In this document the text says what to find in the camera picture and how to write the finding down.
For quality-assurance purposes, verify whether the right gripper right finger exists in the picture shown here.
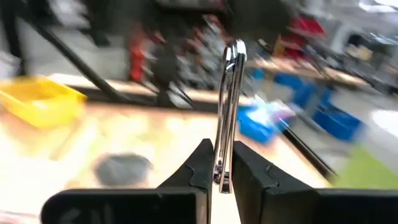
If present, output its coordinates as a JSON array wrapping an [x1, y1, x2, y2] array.
[[231, 140, 398, 224]]

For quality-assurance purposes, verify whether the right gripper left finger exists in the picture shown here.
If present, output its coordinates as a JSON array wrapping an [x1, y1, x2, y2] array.
[[39, 138, 215, 224]]

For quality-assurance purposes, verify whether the black round pad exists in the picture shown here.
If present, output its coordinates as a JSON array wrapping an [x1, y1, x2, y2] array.
[[93, 152, 155, 188]]

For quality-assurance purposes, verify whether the silver nail clipper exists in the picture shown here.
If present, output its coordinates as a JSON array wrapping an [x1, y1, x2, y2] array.
[[212, 39, 248, 195]]

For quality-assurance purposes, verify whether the blue plastic basket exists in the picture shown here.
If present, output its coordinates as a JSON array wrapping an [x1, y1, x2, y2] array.
[[236, 95, 298, 146]]

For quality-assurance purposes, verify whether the blue storage bin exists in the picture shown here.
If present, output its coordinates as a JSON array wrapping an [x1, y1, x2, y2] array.
[[310, 104, 364, 142]]

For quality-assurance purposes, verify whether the yellow plastic basket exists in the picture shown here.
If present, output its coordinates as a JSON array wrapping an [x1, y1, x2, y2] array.
[[0, 75, 88, 129]]

